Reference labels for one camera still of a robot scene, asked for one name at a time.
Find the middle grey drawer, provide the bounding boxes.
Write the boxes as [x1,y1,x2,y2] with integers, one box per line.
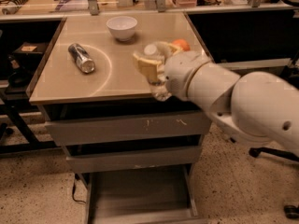
[66,146,200,174]

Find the open bottom grey drawer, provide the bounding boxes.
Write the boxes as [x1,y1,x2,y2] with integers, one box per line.
[85,165,197,224]

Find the black office chair base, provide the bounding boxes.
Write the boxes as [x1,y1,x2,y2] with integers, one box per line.
[249,147,299,219]

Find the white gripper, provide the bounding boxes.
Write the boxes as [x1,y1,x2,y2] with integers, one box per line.
[133,41,210,101]

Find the silver blue drink can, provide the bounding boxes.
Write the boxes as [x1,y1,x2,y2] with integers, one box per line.
[68,43,95,74]

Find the black cable on floor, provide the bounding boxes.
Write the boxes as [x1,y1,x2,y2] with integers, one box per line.
[71,174,87,205]

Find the orange fruit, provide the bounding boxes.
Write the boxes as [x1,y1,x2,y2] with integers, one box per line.
[172,39,190,51]

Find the grey drawer cabinet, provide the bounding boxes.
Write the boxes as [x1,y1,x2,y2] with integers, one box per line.
[29,12,208,224]

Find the white ceramic bowl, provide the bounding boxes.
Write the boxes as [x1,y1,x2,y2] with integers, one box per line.
[107,16,137,41]

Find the top grey drawer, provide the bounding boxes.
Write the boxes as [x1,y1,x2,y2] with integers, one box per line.
[46,110,211,146]

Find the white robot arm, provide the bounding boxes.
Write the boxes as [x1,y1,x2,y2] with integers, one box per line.
[133,42,299,156]

